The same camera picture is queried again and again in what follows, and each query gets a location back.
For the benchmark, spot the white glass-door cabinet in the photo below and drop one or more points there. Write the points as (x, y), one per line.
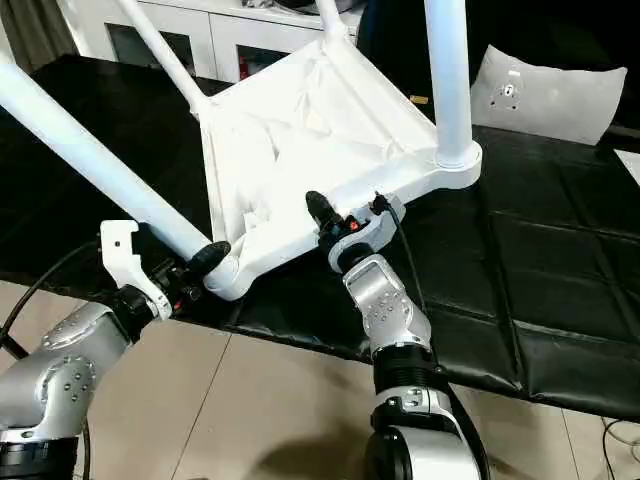
(230, 35)

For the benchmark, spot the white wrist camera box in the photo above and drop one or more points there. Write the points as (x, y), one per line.
(370, 235)
(130, 265)

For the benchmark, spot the small yellow label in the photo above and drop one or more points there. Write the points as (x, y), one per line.
(418, 99)

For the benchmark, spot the black work mat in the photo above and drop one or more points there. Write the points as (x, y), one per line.
(540, 280)

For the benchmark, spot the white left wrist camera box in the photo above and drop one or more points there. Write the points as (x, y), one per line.
(130, 265)

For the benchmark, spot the white plastic table leg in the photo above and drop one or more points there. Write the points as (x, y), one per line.
(90, 150)
(450, 80)
(332, 18)
(165, 50)

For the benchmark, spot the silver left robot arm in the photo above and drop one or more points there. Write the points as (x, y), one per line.
(50, 390)

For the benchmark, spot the white flat board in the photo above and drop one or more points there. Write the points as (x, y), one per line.
(630, 165)

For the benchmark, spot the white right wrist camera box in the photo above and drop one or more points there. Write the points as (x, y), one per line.
(370, 235)

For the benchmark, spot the grey curtain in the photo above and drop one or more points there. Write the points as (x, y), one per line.
(35, 30)

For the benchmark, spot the white plastic table top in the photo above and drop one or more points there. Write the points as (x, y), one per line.
(310, 150)

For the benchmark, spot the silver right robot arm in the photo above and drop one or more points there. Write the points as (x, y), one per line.
(400, 350)

